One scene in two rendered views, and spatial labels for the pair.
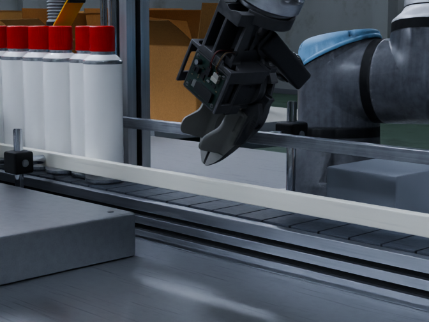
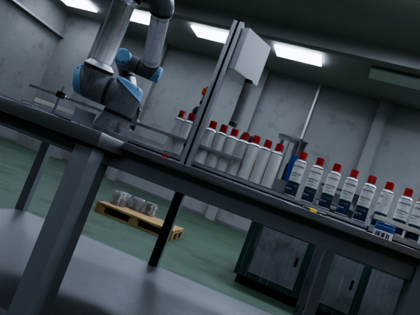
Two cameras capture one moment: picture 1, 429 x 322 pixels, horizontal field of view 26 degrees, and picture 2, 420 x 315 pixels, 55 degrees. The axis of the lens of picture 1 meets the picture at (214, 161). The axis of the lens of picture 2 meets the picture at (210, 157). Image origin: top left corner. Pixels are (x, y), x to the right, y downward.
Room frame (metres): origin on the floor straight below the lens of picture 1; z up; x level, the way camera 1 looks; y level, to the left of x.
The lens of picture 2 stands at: (2.83, -0.78, 0.79)
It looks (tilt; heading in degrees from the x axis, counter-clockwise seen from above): 4 degrees up; 144
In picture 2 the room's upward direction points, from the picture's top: 21 degrees clockwise
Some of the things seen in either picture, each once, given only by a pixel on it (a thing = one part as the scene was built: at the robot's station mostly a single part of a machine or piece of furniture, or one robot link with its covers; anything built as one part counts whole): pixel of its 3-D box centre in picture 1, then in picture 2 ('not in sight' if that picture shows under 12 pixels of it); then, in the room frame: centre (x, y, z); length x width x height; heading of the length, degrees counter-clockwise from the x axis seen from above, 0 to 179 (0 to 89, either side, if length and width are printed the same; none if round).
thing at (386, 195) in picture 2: not in sight; (383, 205); (1.91, 0.81, 0.98); 0.05 x 0.05 x 0.20
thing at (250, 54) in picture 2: not in sight; (244, 57); (1.43, 0.22, 1.38); 0.17 x 0.10 x 0.19; 100
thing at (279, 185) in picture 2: not in sight; (283, 165); (1.53, 0.57, 1.01); 0.14 x 0.13 x 0.26; 45
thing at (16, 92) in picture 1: (20, 96); (217, 146); (1.37, 0.29, 0.98); 0.05 x 0.05 x 0.20
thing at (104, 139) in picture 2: not in sight; (69, 131); (1.16, -0.28, 0.81); 0.90 x 0.90 x 0.04; 35
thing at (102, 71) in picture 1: (103, 104); (175, 132); (1.22, 0.15, 0.98); 0.05 x 0.05 x 0.20
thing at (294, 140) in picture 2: not in sight; (292, 139); (1.52, 0.57, 1.14); 0.14 x 0.11 x 0.01; 45
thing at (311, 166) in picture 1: (338, 160); (113, 124); (1.31, -0.18, 0.89); 0.15 x 0.15 x 0.10
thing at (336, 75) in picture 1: (343, 78); (124, 97); (1.31, -0.18, 1.01); 0.13 x 0.12 x 0.14; 55
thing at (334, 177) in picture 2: not in sight; (330, 186); (1.75, 0.65, 0.98); 0.05 x 0.05 x 0.20
